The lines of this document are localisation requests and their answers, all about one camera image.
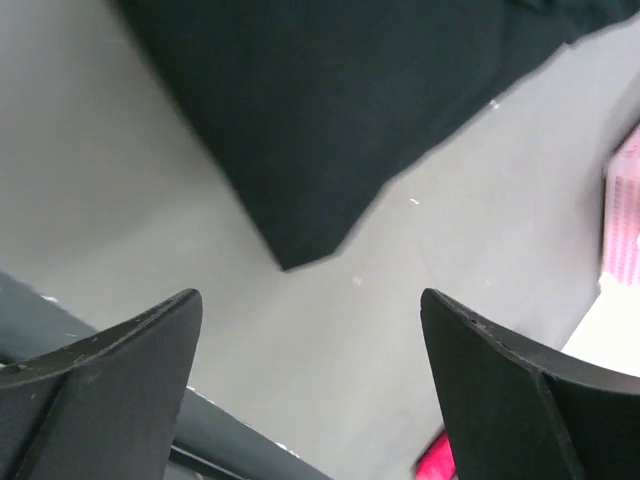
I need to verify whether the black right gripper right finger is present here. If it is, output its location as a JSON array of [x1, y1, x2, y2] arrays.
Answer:
[[420, 289, 639, 479]]

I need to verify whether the white plastic laundry basket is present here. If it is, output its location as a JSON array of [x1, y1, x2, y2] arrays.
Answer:
[[599, 126, 639, 290]]

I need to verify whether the black t-shirt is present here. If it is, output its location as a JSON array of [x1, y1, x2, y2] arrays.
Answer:
[[117, 0, 639, 270]]

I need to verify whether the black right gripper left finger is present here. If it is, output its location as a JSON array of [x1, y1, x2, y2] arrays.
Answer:
[[1, 289, 202, 479]]

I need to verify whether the folded magenta t-shirt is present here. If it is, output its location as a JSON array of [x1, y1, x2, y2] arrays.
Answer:
[[414, 431, 456, 480]]

